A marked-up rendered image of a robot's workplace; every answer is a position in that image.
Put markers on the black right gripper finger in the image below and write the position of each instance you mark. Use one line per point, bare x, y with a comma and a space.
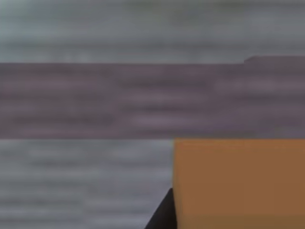
164, 214

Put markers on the orange block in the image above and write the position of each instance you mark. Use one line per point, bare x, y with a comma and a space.
238, 183

